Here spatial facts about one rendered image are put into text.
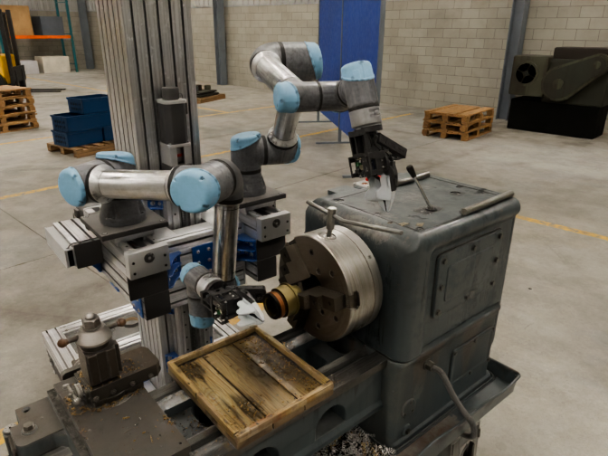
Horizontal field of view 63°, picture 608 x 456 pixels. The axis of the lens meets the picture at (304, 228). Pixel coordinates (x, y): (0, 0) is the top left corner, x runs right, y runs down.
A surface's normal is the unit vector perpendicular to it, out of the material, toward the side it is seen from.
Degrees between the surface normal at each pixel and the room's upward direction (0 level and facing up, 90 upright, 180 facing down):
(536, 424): 0
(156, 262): 90
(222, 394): 0
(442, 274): 90
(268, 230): 90
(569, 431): 0
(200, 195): 89
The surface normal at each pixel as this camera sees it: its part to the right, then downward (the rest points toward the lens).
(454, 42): -0.69, 0.26
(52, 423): 0.00, -0.93
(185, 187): -0.25, 0.35
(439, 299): 0.64, 0.29
